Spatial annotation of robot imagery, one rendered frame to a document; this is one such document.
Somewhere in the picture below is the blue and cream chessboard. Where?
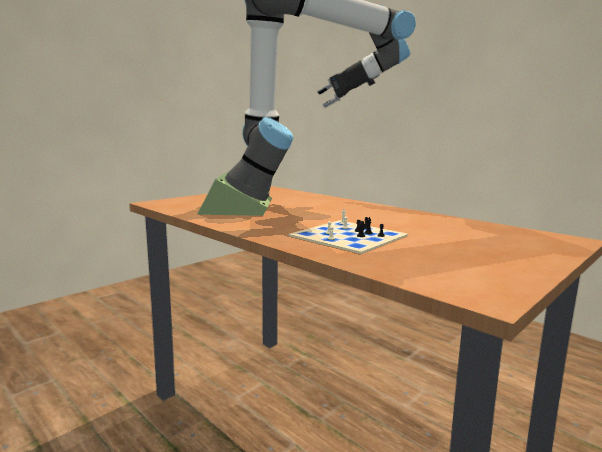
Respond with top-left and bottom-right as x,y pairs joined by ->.
289,221 -> 408,254

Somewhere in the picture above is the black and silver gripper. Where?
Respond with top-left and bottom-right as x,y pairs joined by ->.
317,53 -> 382,108

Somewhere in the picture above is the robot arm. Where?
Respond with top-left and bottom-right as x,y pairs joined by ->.
225,0 -> 416,201

